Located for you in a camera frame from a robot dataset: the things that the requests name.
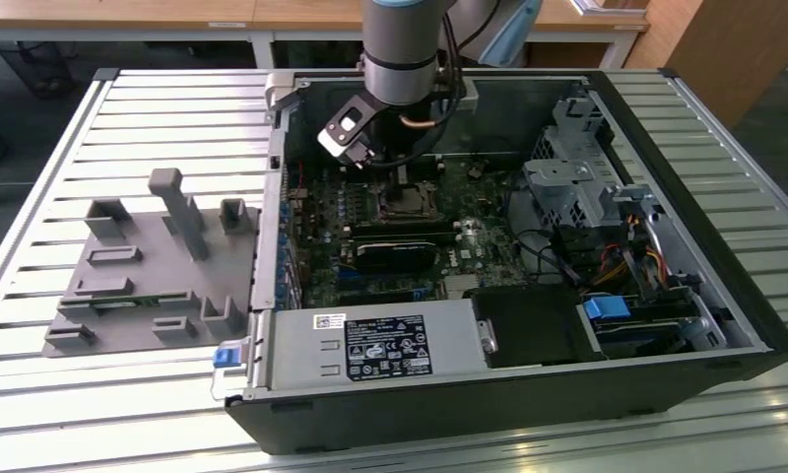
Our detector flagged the CPU with silver top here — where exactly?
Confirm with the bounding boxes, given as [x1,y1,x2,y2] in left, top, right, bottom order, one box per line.
[394,189,430,212]

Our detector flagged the CPU socket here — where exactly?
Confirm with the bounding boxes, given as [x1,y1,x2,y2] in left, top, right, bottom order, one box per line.
[378,179,446,221]

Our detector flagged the black RAM slot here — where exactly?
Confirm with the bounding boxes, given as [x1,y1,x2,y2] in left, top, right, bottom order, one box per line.
[351,221,459,234]
[348,230,459,243]

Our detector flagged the black graphics card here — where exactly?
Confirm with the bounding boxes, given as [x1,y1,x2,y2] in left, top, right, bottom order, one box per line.
[352,239,440,276]

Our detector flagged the green motherboard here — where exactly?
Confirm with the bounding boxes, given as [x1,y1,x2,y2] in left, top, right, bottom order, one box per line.
[282,152,541,309]

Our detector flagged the silver metal drive cage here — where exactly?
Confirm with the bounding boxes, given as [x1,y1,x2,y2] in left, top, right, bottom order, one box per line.
[522,98,633,231]

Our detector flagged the silver chipset heat sink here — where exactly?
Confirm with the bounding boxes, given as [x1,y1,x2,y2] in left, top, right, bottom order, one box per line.
[444,274,486,300]

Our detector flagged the white tray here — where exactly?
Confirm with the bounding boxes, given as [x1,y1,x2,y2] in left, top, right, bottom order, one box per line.
[569,0,653,15]

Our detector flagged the black plastic fan shroud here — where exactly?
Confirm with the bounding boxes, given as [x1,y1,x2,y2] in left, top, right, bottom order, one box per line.
[470,285,610,371]

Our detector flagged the grey parts rack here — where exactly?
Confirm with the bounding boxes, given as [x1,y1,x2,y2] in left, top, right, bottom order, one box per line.
[42,167,264,360]

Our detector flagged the hard disk in blue carrier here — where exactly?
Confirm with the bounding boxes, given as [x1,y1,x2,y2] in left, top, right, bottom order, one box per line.
[578,294,698,360]

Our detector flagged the silver power supply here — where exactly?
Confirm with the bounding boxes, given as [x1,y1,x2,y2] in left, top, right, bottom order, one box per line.
[262,299,491,395]

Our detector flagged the green RAM stick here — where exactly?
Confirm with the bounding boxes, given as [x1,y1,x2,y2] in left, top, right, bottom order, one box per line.
[90,294,196,311]

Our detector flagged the wooden cabinet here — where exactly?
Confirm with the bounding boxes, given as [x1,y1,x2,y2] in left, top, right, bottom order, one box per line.
[623,0,788,129]

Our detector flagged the blue case latch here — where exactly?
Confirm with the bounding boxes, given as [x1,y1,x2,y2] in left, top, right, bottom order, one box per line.
[214,339,250,370]

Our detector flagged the black PC case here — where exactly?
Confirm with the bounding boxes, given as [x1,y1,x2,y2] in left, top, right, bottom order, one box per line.
[222,66,788,457]

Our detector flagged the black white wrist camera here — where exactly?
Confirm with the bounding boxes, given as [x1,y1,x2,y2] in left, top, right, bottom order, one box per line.
[315,93,378,171]

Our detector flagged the wooden desk white frame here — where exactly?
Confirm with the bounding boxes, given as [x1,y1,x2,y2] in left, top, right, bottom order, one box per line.
[252,0,653,70]
[0,0,259,70]

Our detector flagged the yellow red power wires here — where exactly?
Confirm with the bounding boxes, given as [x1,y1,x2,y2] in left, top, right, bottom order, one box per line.
[594,243,671,290]

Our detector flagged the black wire bin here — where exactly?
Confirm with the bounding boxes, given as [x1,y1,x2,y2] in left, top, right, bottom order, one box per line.
[0,39,78,100]

